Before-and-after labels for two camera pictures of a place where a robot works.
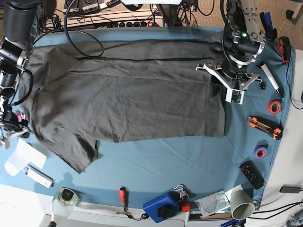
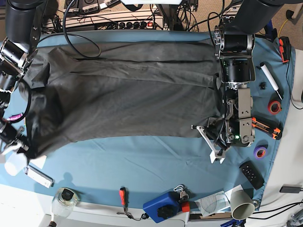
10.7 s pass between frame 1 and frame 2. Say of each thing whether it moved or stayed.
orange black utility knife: stayed
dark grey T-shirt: moved
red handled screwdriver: stayed
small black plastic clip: stayed
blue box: stayed
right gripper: moved
